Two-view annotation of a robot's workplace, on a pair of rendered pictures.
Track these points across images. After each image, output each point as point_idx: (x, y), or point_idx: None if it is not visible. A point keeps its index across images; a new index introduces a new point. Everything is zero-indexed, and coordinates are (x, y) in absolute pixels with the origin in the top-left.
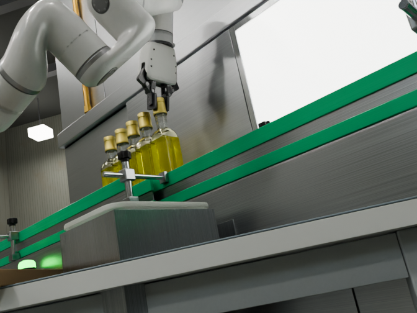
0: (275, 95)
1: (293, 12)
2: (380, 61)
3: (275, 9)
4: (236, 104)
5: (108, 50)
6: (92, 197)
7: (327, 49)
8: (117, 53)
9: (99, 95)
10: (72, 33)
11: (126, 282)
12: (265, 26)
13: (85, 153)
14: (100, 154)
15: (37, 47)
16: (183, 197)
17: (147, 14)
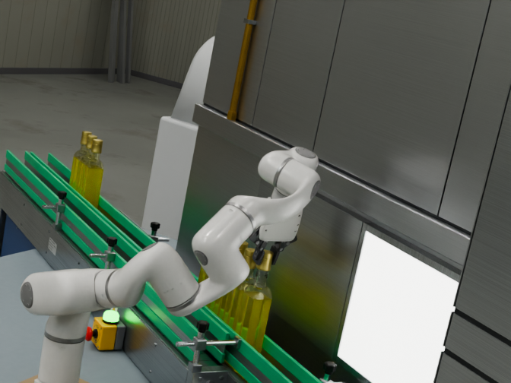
0: (363, 330)
1: (407, 278)
2: None
3: (398, 256)
4: (337, 299)
5: (193, 301)
6: (175, 316)
7: (408, 344)
8: (200, 306)
9: (249, 110)
10: (166, 287)
11: None
12: (385, 261)
13: (216, 159)
14: (228, 179)
15: (136, 292)
16: (244, 375)
17: (239, 275)
